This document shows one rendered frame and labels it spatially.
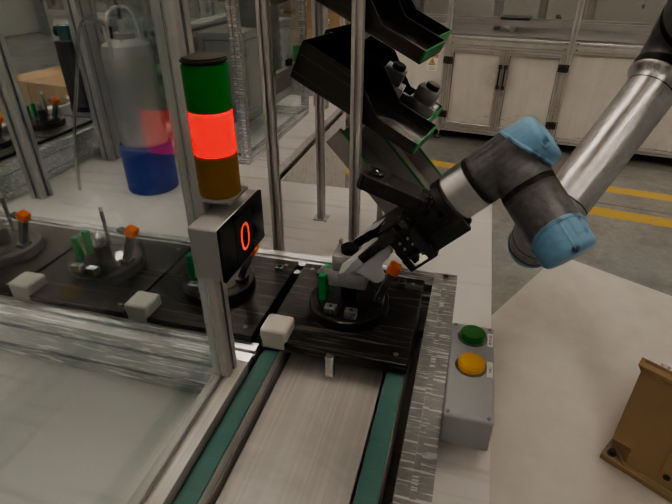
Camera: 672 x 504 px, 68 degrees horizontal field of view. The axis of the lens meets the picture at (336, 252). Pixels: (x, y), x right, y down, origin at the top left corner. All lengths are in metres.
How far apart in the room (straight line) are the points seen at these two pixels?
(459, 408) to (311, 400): 0.22
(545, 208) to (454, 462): 0.39
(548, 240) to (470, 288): 0.51
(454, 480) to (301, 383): 0.27
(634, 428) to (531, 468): 0.15
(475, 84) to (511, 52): 0.39
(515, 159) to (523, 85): 4.08
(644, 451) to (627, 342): 0.33
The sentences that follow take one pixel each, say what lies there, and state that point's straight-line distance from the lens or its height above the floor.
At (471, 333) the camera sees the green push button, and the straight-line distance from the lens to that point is 0.86.
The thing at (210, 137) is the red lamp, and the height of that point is 1.34.
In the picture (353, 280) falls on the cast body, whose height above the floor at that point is 1.04.
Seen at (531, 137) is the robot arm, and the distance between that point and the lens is 0.69.
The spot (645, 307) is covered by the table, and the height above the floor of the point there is 0.86.
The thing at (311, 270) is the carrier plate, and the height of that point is 0.97.
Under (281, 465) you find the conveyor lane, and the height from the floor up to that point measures 0.92.
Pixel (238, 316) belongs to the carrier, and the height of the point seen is 0.97.
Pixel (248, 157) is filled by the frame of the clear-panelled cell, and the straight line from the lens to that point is 1.82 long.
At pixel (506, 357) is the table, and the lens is 1.01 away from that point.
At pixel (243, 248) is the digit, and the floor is 1.19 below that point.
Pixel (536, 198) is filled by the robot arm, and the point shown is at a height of 1.24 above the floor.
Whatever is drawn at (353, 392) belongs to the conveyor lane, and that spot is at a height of 0.92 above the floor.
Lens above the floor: 1.51
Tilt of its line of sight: 31 degrees down
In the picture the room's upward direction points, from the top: straight up
